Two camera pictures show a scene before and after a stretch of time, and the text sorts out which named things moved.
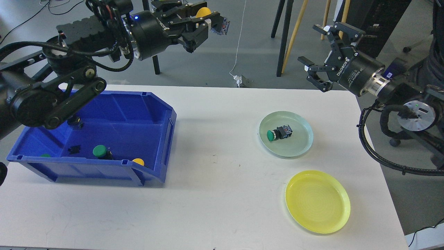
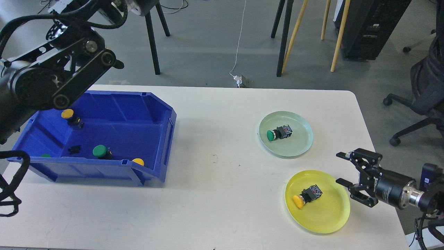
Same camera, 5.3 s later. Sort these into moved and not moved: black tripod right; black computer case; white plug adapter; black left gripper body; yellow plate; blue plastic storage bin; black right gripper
Moved: black left gripper body; black right gripper
Not moved: white plug adapter; blue plastic storage bin; yellow plate; black computer case; black tripod right
